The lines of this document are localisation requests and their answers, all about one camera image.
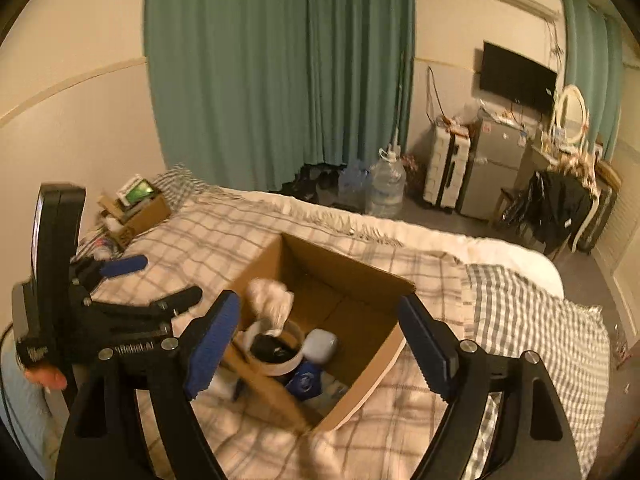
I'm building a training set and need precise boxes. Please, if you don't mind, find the small cardboard box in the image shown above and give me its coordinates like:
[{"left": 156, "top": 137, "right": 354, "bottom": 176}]
[{"left": 97, "top": 187, "right": 173, "bottom": 253}]

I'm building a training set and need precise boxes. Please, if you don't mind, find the white oval mirror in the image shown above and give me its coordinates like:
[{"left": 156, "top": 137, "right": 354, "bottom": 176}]
[{"left": 550, "top": 85, "right": 591, "bottom": 149}]

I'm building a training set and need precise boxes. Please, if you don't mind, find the white round bowl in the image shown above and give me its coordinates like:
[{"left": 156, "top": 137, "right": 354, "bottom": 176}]
[{"left": 243, "top": 320, "right": 306, "bottom": 379}]

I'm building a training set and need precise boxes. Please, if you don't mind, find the pack of water bottles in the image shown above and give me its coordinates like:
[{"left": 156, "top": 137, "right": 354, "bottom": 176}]
[{"left": 337, "top": 162, "right": 372, "bottom": 211}]

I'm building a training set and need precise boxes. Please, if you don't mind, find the black item in bowl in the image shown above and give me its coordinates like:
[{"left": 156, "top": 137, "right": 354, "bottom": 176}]
[{"left": 250, "top": 335, "right": 299, "bottom": 362}]

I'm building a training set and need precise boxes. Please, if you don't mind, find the narrow green curtain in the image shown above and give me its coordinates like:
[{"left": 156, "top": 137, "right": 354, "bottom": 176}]
[{"left": 560, "top": 0, "right": 627, "bottom": 147}]

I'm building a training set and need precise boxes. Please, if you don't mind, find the large clear water jug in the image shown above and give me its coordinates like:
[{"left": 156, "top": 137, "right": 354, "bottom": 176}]
[{"left": 365, "top": 146, "right": 407, "bottom": 219}]

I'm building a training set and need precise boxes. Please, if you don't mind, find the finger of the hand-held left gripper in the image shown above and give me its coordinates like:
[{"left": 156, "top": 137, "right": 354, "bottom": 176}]
[
  {"left": 80, "top": 285, "right": 204, "bottom": 350},
  {"left": 70, "top": 254, "right": 149, "bottom": 302}
]

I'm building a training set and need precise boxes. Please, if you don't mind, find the wide green curtain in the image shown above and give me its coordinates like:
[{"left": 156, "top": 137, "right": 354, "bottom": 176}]
[{"left": 144, "top": 0, "right": 416, "bottom": 194}]

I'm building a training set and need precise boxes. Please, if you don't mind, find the grey checked pillow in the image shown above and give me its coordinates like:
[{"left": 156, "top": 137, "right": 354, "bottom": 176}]
[{"left": 150, "top": 164, "right": 223, "bottom": 203}]

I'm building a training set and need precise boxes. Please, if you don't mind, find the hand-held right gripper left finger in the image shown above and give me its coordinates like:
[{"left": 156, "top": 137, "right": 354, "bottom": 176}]
[{"left": 55, "top": 290, "right": 242, "bottom": 480}]

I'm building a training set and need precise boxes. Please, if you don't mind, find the pile of dark clothes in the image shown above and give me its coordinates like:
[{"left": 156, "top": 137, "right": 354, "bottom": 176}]
[{"left": 280, "top": 161, "right": 347, "bottom": 202}]

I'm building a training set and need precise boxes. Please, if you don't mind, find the grey checked quilt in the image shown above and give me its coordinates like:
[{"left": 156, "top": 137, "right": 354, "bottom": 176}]
[{"left": 462, "top": 262, "right": 612, "bottom": 480}]

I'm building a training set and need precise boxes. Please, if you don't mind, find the pale blue round pouch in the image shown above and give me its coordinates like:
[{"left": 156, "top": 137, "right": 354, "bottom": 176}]
[{"left": 301, "top": 328, "right": 340, "bottom": 364}]

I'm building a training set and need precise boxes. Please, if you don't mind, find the wooden chair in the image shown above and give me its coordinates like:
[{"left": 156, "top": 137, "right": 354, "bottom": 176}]
[{"left": 491, "top": 187, "right": 573, "bottom": 261}]

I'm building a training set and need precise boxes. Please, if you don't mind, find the beige plaid blanket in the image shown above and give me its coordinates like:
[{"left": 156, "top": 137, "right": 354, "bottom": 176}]
[{"left": 75, "top": 187, "right": 501, "bottom": 480}]

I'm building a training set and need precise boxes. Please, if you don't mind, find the green and white carton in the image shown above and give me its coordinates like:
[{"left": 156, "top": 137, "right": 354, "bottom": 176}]
[{"left": 116, "top": 174, "right": 154, "bottom": 207}]

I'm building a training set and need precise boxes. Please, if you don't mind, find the white ribbed suitcase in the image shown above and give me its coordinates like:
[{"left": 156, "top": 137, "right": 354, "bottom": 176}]
[{"left": 422, "top": 120, "right": 474, "bottom": 210}]

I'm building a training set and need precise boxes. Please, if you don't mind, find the white cloth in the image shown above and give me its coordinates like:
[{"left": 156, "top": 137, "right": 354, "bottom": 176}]
[{"left": 246, "top": 278, "right": 296, "bottom": 337}]

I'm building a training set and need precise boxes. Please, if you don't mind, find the person's left hand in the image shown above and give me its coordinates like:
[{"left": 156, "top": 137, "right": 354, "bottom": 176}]
[{"left": 22, "top": 366, "right": 68, "bottom": 391}]

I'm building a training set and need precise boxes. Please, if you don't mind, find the black wall television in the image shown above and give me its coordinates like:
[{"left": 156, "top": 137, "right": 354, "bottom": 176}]
[{"left": 479, "top": 41, "right": 559, "bottom": 111}]

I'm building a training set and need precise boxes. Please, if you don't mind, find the white duvet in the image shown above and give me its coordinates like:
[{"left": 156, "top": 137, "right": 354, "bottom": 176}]
[{"left": 320, "top": 200, "right": 566, "bottom": 306}]

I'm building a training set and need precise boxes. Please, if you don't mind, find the silver mini fridge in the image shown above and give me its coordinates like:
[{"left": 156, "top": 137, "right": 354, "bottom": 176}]
[{"left": 457, "top": 110, "right": 531, "bottom": 221}]

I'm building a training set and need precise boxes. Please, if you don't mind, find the blue printed packet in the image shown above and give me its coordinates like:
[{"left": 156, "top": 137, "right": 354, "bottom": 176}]
[{"left": 286, "top": 360, "right": 322, "bottom": 403}]

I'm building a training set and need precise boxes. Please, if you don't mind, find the black jacket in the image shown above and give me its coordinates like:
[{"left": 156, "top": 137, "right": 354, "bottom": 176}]
[{"left": 500, "top": 170, "right": 594, "bottom": 255}]

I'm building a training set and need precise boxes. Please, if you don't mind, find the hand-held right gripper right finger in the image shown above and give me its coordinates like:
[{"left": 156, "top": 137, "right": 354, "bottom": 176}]
[{"left": 398, "top": 293, "right": 587, "bottom": 480}]

